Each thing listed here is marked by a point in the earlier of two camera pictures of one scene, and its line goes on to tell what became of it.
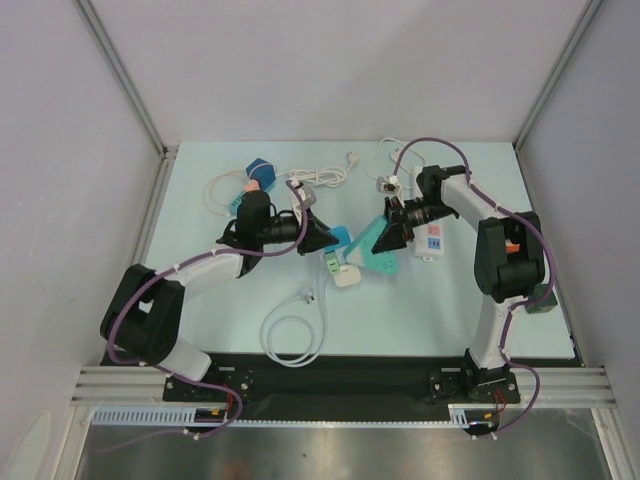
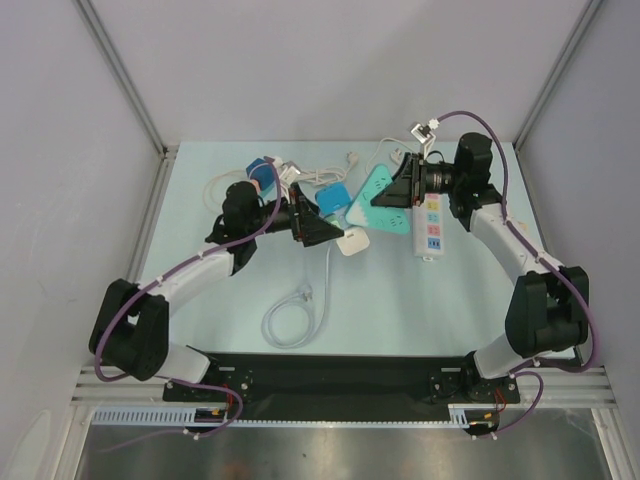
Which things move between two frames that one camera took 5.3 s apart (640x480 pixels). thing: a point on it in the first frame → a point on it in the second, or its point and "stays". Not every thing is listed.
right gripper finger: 394,212 → 406,169
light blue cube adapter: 343,234 → 328,198
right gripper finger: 390,238 → 399,193
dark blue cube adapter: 263,171 stays
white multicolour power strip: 429,239 stays
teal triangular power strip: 361,254 → 362,212
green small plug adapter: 332,261 → 333,219
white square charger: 347,276 → 353,241
